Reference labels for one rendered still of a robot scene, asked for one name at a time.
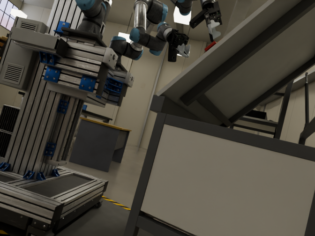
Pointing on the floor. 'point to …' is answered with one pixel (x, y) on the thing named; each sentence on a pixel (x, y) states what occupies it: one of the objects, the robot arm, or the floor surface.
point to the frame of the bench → (137, 217)
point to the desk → (99, 144)
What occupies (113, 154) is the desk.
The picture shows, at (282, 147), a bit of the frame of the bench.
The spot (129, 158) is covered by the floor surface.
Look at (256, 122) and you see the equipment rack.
